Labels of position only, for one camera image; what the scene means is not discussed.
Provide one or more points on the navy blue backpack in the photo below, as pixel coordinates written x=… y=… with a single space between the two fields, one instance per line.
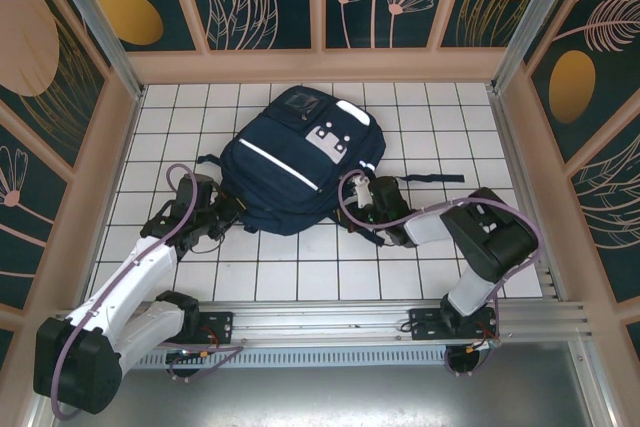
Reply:
x=290 y=167

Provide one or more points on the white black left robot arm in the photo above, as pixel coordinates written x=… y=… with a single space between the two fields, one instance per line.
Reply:
x=130 y=277

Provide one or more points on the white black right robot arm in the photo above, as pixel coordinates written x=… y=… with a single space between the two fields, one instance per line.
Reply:
x=425 y=229

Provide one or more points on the aluminium table side rail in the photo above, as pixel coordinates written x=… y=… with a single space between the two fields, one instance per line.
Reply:
x=529 y=197
x=109 y=207

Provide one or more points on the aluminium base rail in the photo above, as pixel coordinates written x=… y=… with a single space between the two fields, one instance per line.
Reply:
x=320 y=319

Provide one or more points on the aluminium frame post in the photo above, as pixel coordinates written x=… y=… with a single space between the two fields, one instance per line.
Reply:
x=101 y=32
x=531 y=22

